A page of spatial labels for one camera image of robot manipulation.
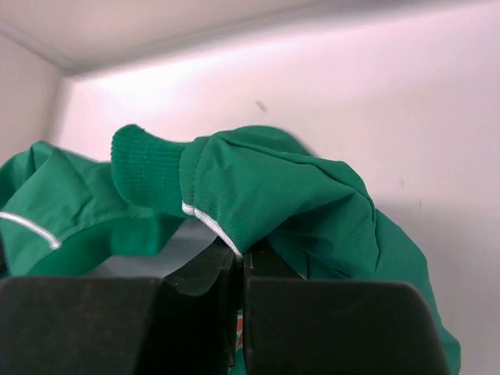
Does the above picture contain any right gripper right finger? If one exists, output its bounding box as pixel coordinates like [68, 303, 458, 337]
[243, 251, 450, 374]

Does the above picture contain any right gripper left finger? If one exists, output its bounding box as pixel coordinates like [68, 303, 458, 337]
[1, 241, 239, 374]

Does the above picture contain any green zip jacket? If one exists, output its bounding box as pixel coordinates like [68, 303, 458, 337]
[1, 124, 461, 374]

